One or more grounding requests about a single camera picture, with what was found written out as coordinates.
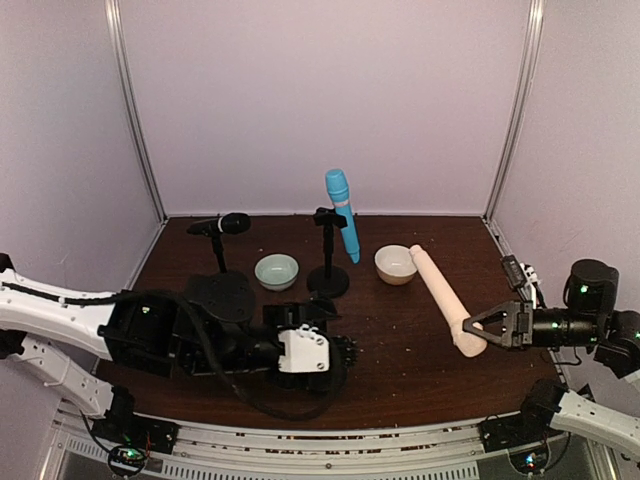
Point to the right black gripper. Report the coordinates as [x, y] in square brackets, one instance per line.
[523, 325]

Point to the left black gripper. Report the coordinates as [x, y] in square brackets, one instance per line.
[293, 314]

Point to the tall black microphone stand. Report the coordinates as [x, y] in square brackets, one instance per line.
[328, 280]

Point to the short black microphone stand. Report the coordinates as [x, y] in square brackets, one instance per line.
[218, 251]

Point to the blue toy microphone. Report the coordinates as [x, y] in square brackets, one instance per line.
[338, 191]

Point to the black handheld microphone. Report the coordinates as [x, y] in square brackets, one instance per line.
[232, 223]

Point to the thin black stand with clip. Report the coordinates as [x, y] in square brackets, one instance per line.
[320, 307]

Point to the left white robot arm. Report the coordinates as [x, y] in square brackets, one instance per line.
[205, 330]

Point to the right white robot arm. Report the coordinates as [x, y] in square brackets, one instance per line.
[588, 319]

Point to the white bowl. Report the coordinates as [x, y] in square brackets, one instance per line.
[394, 265]

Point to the light teal bowl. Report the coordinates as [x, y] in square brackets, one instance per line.
[276, 272]

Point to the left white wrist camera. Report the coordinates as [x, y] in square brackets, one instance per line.
[306, 350]

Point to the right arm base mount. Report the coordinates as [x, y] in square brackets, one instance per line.
[533, 447]

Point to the front aluminium rail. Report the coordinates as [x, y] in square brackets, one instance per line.
[452, 450]

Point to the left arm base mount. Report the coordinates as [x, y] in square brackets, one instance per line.
[129, 439]

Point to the right aluminium frame post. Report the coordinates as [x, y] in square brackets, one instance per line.
[528, 65]

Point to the aluminium frame post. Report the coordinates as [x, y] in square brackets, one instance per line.
[528, 65]
[116, 32]

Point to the left aluminium frame post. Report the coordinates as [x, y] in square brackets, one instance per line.
[116, 32]

